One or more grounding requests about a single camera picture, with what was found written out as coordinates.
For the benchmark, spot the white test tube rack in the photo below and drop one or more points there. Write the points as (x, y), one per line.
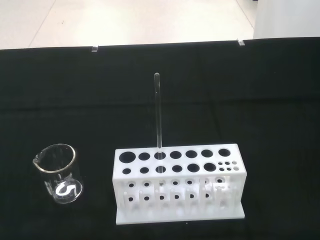
(175, 216)

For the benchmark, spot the black bench cloth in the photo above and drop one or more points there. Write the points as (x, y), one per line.
(225, 112)

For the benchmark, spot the clear plastic cloth clip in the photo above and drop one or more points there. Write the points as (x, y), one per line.
(94, 48)
(240, 42)

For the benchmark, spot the clear glass beaker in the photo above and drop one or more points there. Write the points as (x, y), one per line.
(65, 191)

